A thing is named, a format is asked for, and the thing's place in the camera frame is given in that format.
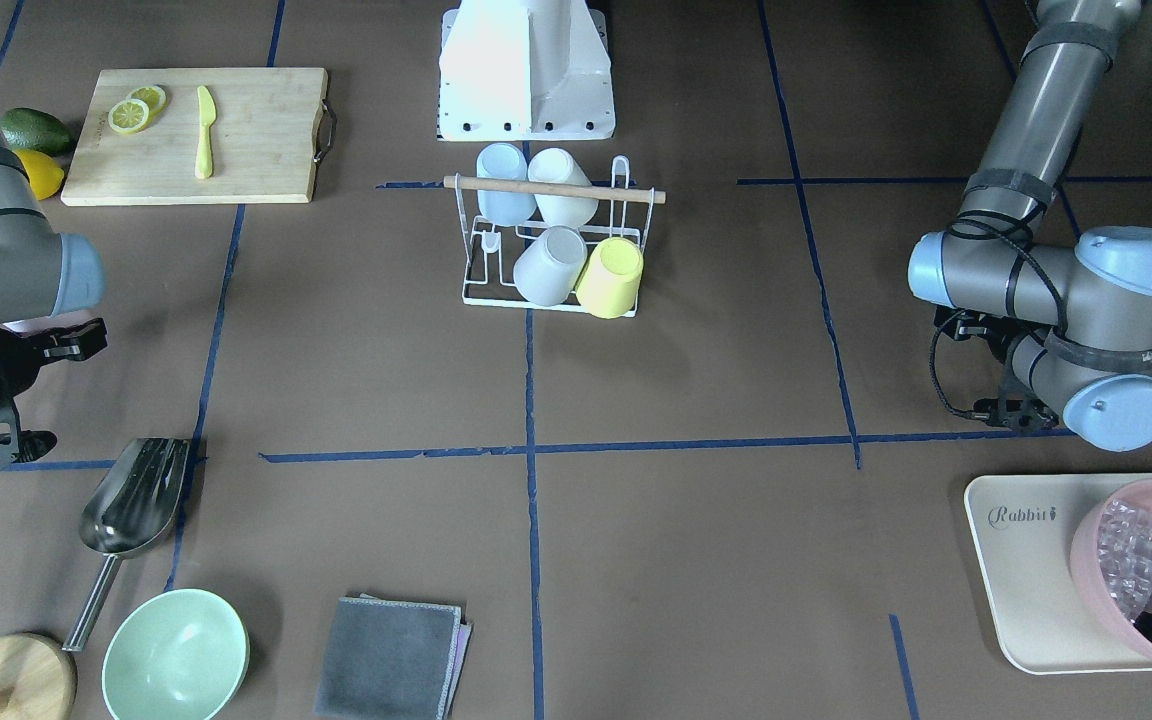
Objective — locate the beige plastic tray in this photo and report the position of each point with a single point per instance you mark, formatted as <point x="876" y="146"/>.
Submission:
<point x="1023" y="530"/>

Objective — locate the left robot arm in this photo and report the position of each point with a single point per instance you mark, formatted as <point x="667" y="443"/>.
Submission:
<point x="1071" y="325"/>

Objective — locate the pink ribbed bowl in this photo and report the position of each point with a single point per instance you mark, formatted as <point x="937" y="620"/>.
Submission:
<point x="1111" y="562"/>

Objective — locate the green avocado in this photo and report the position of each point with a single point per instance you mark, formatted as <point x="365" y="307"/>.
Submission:
<point x="36" y="130"/>

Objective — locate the lemon slice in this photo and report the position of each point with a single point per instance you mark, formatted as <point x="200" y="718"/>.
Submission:
<point x="155" y="97"/>
<point x="129" y="116"/>

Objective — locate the metal scoop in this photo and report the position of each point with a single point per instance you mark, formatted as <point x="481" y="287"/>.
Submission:
<point x="131" y="508"/>

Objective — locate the yellow cup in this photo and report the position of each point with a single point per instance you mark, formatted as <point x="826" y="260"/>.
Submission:
<point x="609" y="283"/>

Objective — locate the grey cup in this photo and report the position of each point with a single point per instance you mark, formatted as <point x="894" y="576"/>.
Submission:
<point x="549" y="268"/>

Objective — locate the whole yellow lemon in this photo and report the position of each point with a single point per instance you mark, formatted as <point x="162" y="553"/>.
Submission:
<point x="44" y="174"/>

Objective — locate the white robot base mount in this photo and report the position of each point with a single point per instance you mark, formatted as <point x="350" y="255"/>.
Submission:
<point x="525" y="71"/>

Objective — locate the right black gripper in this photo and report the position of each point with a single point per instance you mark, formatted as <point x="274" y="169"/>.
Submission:
<point x="8" y="362"/>

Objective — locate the white wire cup holder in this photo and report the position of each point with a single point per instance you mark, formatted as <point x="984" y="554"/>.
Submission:
<point x="510" y="200"/>

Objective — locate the pink cup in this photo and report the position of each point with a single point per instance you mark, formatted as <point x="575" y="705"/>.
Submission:
<point x="28" y="327"/>

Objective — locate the grey folded cloth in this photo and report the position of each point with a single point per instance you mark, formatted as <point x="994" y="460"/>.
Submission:
<point x="388" y="659"/>

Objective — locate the wooden cutting board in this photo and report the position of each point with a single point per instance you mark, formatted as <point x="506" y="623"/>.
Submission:
<point x="265" y="142"/>

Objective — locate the mint green bowl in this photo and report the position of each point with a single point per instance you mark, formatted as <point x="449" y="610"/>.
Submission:
<point x="181" y="655"/>

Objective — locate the yellow plastic knife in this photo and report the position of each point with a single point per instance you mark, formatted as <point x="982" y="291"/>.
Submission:
<point x="207" y="115"/>

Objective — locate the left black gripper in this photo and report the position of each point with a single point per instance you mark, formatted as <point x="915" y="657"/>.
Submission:
<point x="968" y="327"/>

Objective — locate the wooden mug tree stand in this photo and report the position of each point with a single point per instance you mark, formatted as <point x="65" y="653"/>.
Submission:
<point x="37" y="678"/>

